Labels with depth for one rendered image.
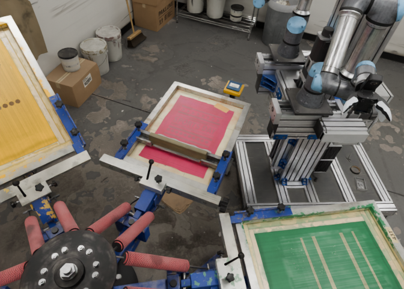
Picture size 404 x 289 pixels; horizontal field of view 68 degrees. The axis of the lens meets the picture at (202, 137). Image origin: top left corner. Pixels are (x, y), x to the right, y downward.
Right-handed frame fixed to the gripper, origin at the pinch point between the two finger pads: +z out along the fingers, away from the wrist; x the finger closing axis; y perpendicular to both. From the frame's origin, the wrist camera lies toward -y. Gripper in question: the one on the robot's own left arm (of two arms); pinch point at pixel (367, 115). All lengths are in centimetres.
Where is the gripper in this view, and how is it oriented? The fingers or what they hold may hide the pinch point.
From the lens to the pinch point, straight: 117.3
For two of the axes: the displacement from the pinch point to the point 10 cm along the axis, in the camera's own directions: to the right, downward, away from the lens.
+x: -9.3, -2.1, 2.9
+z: -3.6, 6.8, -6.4
